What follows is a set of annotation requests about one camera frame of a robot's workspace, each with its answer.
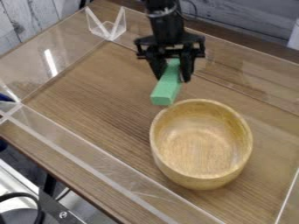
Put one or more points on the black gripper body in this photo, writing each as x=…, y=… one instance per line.
x=170, y=41

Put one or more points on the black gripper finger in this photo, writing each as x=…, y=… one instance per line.
x=156, y=62
x=186, y=64

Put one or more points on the green rectangular block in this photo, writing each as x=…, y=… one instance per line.
x=169, y=85

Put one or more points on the brown wooden bowl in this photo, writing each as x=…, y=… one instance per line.
x=202, y=143

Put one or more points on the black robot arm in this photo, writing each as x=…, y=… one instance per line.
x=163, y=7

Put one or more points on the white object at right edge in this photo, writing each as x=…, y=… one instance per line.
x=294, y=38

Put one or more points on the blue object at left edge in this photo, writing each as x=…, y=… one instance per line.
x=6, y=98

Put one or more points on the clear acrylic enclosure wall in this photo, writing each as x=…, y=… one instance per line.
x=82, y=117

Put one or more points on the black metal bracket with screw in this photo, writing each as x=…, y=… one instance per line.
x=55, y=213

